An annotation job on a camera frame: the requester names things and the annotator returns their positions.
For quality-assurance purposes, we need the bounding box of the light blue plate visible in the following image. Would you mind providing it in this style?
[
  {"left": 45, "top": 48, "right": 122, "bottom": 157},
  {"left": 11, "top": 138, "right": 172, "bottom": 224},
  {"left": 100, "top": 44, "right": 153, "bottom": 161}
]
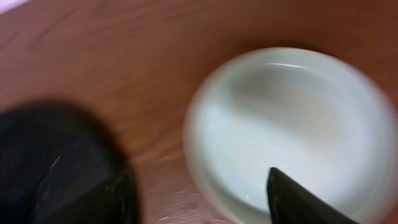
[{"left": 183, "top": 47, "right": 397, "bottom": 223}]

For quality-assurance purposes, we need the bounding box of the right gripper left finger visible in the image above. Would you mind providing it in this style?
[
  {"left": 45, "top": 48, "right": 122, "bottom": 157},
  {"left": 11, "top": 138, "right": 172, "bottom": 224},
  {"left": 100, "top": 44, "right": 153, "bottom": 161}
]
[{"left": 35, "top": 169, "right": 137, "bottom": 224}]

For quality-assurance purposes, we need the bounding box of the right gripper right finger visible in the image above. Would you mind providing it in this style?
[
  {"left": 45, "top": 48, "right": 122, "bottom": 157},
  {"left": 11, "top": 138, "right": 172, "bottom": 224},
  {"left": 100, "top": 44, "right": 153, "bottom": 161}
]
[{"left": 266, "top": 167, "right": 358, "bottom": 224}]

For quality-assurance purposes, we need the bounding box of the black round tray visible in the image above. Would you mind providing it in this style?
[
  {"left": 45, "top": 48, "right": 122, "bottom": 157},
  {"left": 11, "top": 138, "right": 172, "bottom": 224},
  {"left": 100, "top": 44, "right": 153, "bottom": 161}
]
[{"left": 1, "top": 101, "right": 130, "bottom": 223}]

